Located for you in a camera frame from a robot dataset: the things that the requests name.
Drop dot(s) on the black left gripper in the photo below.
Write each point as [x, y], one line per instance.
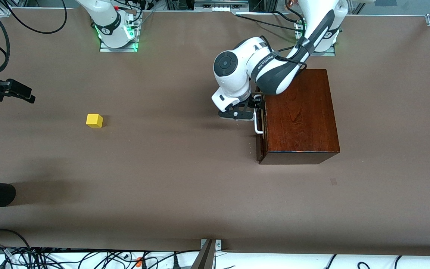
[255, 100]

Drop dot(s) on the yellow cube block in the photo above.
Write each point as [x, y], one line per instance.
[93, 121]

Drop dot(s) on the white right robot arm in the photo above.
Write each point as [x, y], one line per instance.
[106, 22]

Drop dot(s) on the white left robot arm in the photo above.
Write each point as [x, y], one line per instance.
[233, 71]

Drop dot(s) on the dark wooden drawer cabinet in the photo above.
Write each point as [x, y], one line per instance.
[304, 123]

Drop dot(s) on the white connector strip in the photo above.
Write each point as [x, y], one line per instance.
[222, 10]

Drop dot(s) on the brown table cover sheet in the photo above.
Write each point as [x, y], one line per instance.
[162, 186]

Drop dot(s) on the orange connector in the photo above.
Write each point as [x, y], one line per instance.
[139, 261]

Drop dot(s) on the metal corner bracket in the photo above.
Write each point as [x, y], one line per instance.
[218, 244]

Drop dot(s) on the aluminium frame strut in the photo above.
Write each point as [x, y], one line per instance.
[204, 257]

